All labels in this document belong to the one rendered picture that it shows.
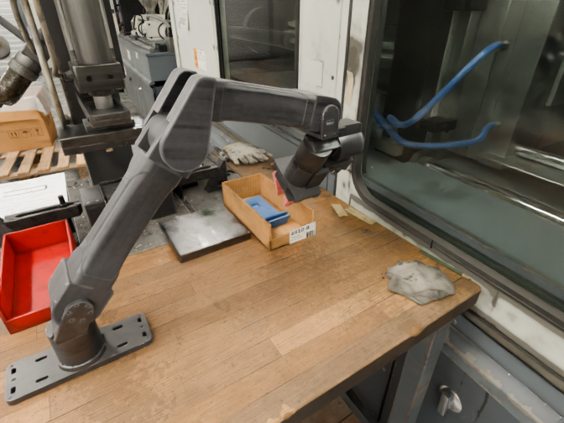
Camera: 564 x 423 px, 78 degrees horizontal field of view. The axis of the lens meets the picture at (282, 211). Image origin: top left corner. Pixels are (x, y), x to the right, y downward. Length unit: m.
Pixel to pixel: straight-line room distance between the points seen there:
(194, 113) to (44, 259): 0.56
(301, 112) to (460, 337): 0.65
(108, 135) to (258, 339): 0.53
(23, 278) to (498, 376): 1.00
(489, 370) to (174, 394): 0.65
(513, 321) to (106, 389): 0.71
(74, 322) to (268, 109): 0.40
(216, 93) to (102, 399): 0.45
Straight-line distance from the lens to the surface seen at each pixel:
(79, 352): 0.62
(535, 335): 0.81
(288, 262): 0.75
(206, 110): 0.47
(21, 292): 0.84
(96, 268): 0.53
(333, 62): 1.10
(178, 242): 0.81
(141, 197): 0.50
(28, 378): 0.67
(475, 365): 0.94
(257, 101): 0.52
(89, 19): 0.83
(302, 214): 0.84
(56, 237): 0.94
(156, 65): 3.96
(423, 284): 0.72
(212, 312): 0.66
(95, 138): 0.85
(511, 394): 0.92
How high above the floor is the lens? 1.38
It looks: 31 degrees down
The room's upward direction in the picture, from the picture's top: straight up
